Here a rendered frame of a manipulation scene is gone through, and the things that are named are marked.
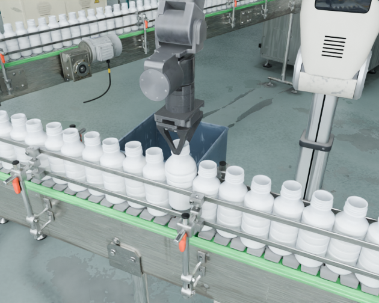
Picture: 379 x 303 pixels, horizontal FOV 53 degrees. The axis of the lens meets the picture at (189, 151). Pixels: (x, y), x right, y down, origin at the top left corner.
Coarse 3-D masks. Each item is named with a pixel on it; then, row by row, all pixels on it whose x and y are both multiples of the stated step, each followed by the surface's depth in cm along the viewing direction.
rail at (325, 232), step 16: (16, 144) 98; (0, 160) 105; (80, 160) 91; (128, 176) 86; (112, 192) 91; (176, 192) 82; (192, 192) 80; (272, 192) 80; (160, 208) 87; (240, 208) 76; (208, 224) 82; (288, 224) 73; (304, 224) 72; (256, 240) 79; (352, 240) 69; (304, 256) 75; (320, 256) 74; (368, 272) 71
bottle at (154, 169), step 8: (152, 152) 86; (160, 152) 85; (152, 160) 83; (160, 160) 84; (144, 168) 85; (152, 168) 84; (160, 168) 84; (144, 176) 85; (152, 176) 84; (160, 176) 84; (144, 184) 87; (152, 192) 86; (160, 192) 86; (152, 200) 87; (160, 200) 87; (168, 200) 88; (168, 208) 89
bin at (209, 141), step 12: (144, 120) 144; (132, 132) 138; (144, 132) 146; (156, 132) 155; (204, 132) 145; (216, 132) 143; (120, 144) 132; (144, 144) 148; (156, 144) 158; (192, 144) 150; (204, 144) 148; (216, 144) 130; (168, 156) 159; (192, 156) 153; (204, 156) 123; (216, 156) 135
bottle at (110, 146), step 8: (104, 144) 87; (112, 144) 87; (104, 152) 88; (112, 152) 87; (120, 152) 90; (104, 160) 88; (112, 160) 88; (120, 160) 89; (112, 168) 88; (120, 168) 89; (104, 176) 90; (112, 176) 90; (120, 176) 90; (104, 184) 92; (112, 184) 91; (120, 184) 91; (120, 192) 92; (112, 200) 93; (120, 200) 94
